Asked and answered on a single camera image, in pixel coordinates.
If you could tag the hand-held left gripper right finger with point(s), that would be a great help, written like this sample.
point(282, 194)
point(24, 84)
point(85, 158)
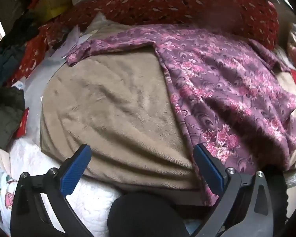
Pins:
point(209, 167)

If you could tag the red star print cloth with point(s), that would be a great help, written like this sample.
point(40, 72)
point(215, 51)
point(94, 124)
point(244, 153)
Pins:
point(32, 56)

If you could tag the person's leg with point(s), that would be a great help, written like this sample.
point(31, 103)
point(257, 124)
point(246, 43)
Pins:
point(143, 214)

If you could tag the white quilt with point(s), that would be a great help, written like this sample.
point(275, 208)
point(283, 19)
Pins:
point(93, 202)

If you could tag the red patterned blanket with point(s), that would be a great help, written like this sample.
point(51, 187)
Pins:
point(175, 2)

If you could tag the beige fleece blanket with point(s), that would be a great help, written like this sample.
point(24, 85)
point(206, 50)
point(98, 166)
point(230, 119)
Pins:
point(113, 116)

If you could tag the purple floral garment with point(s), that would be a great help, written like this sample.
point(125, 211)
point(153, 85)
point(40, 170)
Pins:
point(224, 79)

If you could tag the dark blue cloth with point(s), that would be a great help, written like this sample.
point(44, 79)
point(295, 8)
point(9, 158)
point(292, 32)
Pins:
point(5, 64)

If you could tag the dark olive cloth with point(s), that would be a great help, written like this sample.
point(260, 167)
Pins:
point(5, 113)

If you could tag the yellow box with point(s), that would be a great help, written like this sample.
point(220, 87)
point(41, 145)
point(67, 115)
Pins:
point(54, 5)

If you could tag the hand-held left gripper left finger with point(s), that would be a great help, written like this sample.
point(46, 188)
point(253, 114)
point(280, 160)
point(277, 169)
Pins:
point(75, 164)

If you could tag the cartoon printed cloth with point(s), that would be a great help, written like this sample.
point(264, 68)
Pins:
point(3, 197)

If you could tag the pile of dark clothes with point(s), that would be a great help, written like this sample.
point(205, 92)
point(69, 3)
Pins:
point(24, 22)

